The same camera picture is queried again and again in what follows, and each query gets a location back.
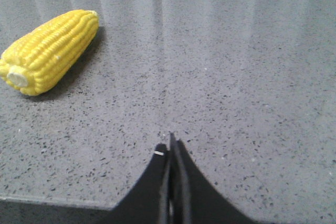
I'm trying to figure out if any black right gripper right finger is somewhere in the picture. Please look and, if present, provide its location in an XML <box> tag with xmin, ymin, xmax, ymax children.
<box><xmin>170</xmin><ymin>133</ymin><xmax>252</xmax><ymax>223</ymax></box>

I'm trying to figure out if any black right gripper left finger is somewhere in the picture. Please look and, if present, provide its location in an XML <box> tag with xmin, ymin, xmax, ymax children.
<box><xmin>109</xmin><ymin>144</ymin><xmax>169</xmax><ymax>223</ymax></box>

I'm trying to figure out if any yellow corn cob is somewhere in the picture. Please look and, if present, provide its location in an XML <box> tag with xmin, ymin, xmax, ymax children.
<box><xmin>1</xmin><ymin>9</ymin><xmax>99</xmax><ymax>96</ymax></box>

